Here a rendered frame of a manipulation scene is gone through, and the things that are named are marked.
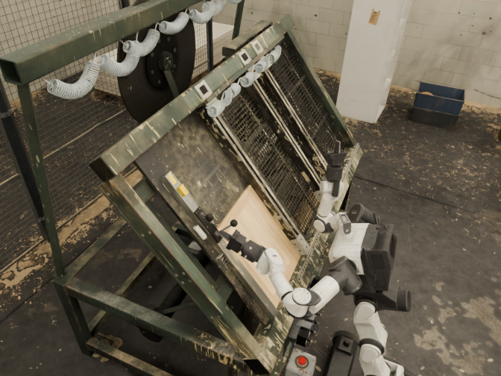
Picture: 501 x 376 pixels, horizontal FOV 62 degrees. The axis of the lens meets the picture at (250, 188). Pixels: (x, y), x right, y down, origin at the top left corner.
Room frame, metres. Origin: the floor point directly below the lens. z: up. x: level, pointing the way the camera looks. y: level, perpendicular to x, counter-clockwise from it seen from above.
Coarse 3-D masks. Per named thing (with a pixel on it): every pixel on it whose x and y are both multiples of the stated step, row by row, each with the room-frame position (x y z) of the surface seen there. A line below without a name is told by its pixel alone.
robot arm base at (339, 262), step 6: (342, 258) 1.32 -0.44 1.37; (330, 264) 1.33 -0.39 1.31; (336, 264) 1.27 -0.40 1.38; (342, 264) 1.27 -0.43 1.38; (348, 264) 1.32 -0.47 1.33; (330, 270) 1.27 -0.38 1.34; (354, 270) 1.31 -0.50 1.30; (360, 282) 1.24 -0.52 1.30; (354, 288) 1.20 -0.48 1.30; (348, 294) 1.19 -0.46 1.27
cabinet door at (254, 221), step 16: (240, 208) 1.72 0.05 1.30; (256, 208) 1.80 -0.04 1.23; (224, 224) 1.57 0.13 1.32; (240, 224) 1.64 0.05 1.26; (256, 224) 1.72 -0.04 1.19; (272, 224) 1.80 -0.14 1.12; (224, 240) 1.50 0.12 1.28; (256, 240) 1.63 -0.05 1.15; (272, 240) 1.71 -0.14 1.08; (288, 240) 1.79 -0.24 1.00; (240, 256) 1.48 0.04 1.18; (288, 256) 1.70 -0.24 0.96; (256, 272) 1.47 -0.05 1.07; (288, 272) 1.61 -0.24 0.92; (272, 288) 1.46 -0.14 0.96
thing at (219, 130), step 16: (208, 96) 2.03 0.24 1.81; (224, 128) 2.00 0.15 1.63; (224, 144) 1.96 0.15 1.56; (240, 160) 1.93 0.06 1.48; (256, 176) 1.92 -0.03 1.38; (256, 192) 1.88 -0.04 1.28; (272, 192) 1.91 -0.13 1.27; (272, 208) 1.85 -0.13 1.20; (288, 224) 1.82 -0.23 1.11; (304, 240) 1.81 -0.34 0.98
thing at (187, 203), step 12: (168, 180) 1.53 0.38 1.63; (180, 204) 1.51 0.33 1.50; (192, 204) 1.51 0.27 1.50; (192, 216) 1.48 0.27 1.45; (204, 228) 1.46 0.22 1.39; (228, 252) 1.44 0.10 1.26; (240, 264) 1.43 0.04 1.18; (240, 276) 1.39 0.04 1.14; (252, 288) 1.36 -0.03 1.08; (264, 300) 1.35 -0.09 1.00; (276, 312) 1.34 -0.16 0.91
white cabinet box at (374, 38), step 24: (360, 0) 5.30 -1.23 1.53; (384, 0) 5.18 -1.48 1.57; (408, 0) 5.62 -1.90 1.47; (360, 24) 5.28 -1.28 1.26; (384, 24) 5.15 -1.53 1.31; (360, 48) 5.25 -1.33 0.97; (384, 48) 5.12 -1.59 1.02; (360, 72) 5.22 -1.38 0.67; (384, 72) 5.09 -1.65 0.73; (360, 96) 5.20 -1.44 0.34; (384, 96) 5.62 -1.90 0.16
